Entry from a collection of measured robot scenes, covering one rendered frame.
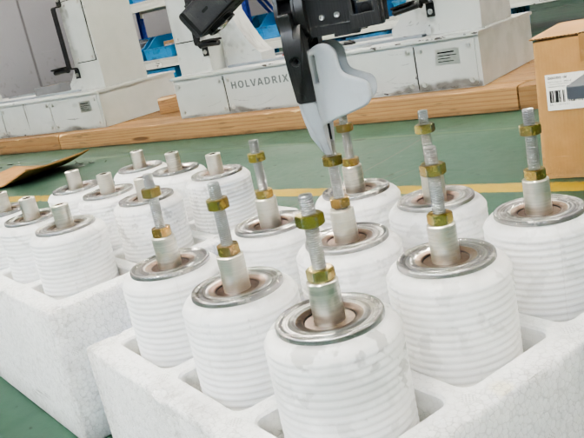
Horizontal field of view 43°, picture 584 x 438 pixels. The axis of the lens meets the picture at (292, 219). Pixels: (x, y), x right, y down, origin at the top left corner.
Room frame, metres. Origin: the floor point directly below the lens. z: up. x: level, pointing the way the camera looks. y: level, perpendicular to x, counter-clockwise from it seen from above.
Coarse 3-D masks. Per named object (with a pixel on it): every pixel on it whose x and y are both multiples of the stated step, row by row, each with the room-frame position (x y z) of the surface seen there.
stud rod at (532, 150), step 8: (528, 112) 0.59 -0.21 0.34; (528, 120) 0.59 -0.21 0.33; (528, 136) 0.59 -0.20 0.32; (536, 136) 0.59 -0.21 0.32; (528, 144) 0.59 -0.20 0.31; (536, 144) 0.59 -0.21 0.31; (528, 152) 0.59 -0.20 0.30; (536, 152) 0.59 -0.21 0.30; (528, 160) 0.59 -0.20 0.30; (536, 160) 0.59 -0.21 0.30; (528, 168) 0.59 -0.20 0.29; (536, 168) 0.59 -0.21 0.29
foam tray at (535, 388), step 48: (528, 336) 0.53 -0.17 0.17; (576, 336) 0.50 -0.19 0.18; (96, 384) 0.68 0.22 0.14; (144, 384) 0.57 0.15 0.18; (192, 384) 0.58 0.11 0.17; (432, 384) 0.47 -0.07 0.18; (480, 384) 0.46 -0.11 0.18; (528, 384) 0.45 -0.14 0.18; (576, 384) 0.48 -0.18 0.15; (144, 432) 0.59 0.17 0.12; (192, 432) 0.50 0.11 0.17; (240, 432) 0.46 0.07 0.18; (432, 432) 0.42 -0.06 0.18; (480, 432) 0.42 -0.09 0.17; (528, 432) 0.45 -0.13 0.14; (576, 432) 0.48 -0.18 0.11
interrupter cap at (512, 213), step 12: (504, 204) 0.62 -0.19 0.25; (516, 204) 0.62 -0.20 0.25; (552, 204) 0.60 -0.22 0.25; (564, 204) 0.59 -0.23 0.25; (576, 204) 0.59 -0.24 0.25; (504, 216) 0.59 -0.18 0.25; (516, 216) 0.58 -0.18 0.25; (528, 216) 0.59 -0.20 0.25; (540, 216) 0.58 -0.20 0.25; (552, 216) 0.57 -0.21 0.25; (564, 216) 0.56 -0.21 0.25; (576, 216) 0.56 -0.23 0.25
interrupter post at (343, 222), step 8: (352, 208) 0.62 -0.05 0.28; (336, 216) 0.62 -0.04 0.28; (344, 216) 0.61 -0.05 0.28; (352, 216) 0.62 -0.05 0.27; (336, 224) 0.62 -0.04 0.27; (344, 224) 0.61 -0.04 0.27; (352, 224) 0.62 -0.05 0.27; (336, 232) 0.62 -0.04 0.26; (344, 232) 0.61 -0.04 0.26; (352, 232) 0.62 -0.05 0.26; (336, 240) 0.62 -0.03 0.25; (344, 240) 0.61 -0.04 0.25; (352, 240) 0.62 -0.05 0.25
